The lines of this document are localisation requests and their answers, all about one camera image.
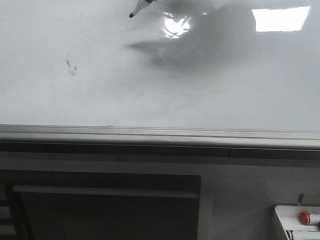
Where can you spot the white whiteboard marker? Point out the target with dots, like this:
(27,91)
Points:
(140,5)

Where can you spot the grey aluminium whiteboard tray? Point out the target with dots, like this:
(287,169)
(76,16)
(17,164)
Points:
(233,143)

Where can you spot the white whiteboard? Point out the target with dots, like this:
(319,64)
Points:
(194,64)

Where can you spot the dark cabinet opening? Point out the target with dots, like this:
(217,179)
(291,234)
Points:
(48,205)

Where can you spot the red emergency stop button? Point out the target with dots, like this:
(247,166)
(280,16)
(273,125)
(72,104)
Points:
(304,218)

